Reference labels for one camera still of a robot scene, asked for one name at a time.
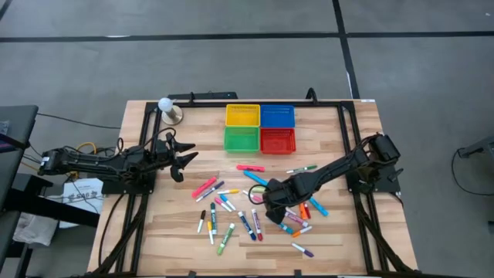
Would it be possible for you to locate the black power strip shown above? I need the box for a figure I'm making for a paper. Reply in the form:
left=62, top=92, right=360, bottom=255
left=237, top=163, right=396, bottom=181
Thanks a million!
left=167, top=91, right=239, bottom=101

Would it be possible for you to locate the white bulb brass lamp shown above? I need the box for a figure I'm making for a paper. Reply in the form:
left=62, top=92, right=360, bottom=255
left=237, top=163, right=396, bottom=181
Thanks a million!
left=157, top=97, right=184, bottom=126

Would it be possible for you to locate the black floor cable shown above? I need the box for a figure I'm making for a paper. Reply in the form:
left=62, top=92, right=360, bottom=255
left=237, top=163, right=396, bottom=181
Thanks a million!
left=36, top=112, right=121, bottom=131
left=451, top=147, right=494, bottom=197

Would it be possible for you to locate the light blue highlighter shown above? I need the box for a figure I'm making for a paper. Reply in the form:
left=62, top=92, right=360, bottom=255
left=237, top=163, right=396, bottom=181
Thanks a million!
left=243, top=170, right=269, bottom=187
left=308, top=196, right=330, bottom=218

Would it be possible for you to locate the black-capped thin marker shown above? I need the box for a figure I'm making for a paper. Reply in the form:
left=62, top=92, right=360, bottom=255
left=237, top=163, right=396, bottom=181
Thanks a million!
left=196, top=209, right=207, bottom=234

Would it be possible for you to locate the white crumpled cloth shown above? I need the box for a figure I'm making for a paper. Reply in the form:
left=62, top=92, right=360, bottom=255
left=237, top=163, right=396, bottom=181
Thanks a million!
left=12, top=211, right=59, bottom=247

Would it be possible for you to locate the orange-capped thin marker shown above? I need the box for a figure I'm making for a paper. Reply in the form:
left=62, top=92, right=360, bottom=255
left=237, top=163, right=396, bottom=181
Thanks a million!
left=291, top=225, right=313, bottom=238

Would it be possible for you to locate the yellow plastic basket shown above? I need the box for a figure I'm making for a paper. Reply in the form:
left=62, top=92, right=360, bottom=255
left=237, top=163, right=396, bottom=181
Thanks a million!
left=225, top=103, right=262, bottom=128

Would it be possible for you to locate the white paper sheet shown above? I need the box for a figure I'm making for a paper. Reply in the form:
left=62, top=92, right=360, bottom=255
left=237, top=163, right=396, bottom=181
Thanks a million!
left=59, top=178, right=105, bottom=229

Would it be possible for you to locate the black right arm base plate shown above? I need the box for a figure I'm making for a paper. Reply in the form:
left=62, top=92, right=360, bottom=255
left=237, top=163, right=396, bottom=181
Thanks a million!
left=344, top=161, right=404, bottom=195

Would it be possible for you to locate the dark green Expo marker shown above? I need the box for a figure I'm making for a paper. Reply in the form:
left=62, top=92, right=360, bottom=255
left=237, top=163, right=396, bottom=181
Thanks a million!
left=209, top=202, right=218, bottom=236

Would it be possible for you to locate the black side desk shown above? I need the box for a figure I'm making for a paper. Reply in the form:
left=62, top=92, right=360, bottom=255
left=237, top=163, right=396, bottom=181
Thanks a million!
left=0, top=104, right=100, bottom=278

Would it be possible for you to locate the green plastic basket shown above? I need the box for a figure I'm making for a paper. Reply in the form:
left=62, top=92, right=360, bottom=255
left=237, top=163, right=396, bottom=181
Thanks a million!
left=223, top=126, right=261, bottom=154

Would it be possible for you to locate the blue plastic basket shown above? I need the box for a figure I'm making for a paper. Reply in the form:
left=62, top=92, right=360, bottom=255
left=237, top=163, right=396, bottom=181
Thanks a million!
left=259, top=104, right=296, bottom=129

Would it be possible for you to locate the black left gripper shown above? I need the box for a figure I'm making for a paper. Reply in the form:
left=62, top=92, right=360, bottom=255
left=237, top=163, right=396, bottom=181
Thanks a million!
left=160, top=132, right=199, bottom=183

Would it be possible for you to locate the blue-capped thin marker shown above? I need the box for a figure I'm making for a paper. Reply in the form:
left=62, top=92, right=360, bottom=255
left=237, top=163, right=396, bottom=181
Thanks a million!
left=219, top=193, right=237, bottom=212

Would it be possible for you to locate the yellow cable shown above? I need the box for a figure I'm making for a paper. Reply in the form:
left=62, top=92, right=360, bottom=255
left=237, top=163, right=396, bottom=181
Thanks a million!
left=19, top=141, right=97, bottom=181

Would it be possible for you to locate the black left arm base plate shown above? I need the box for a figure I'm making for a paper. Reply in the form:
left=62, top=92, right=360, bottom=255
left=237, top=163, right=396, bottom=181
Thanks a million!
left=100, top=171, right=156, bottom=195

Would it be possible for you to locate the red plastic basket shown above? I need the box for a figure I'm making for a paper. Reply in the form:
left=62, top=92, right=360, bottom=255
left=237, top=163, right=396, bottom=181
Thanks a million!
left=259, top=127, right=297, bottom=155

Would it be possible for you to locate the green-capped thin marker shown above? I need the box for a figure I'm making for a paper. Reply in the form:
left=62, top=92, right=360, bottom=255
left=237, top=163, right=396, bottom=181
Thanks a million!
left=286, top=164, right=319, bottom=175

